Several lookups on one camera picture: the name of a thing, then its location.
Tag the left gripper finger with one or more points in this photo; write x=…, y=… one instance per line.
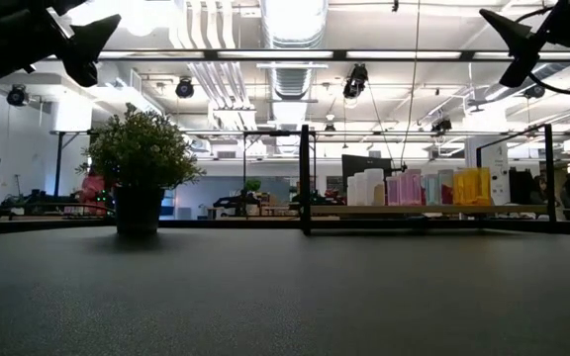
x=69, y=4
x=89, y=49

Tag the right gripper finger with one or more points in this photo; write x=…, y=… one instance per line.
x=517, y=47

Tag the pink glitter bottle white cap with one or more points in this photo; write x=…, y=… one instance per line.
x=415, y=188

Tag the pink pill bottle white cap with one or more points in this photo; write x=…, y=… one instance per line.
x=404, y=190
x=393, y=193

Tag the translucent white bottle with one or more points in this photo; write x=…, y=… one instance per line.
x=375, y=185

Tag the small white opaque bottle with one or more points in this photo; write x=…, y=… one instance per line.
x=351, y=193

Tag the black background robot arm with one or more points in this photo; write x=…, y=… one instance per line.
x=233, y=200

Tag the black ceiling track light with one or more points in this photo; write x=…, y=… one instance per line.
x=184, y=88
x=442, y=124
x=18, y=95
x=535, y=91
x=355, y=81

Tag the white pillar with signs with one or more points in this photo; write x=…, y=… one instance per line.
x=493, y=158

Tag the green plant in black pot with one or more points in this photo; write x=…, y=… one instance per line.
x=139, y=153

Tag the black computer monitor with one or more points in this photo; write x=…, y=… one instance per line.
x=364, y=163

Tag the black table mat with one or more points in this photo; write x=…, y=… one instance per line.
x=166, y=296

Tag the silver ceiling air duct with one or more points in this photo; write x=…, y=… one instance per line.
x=292, y=81

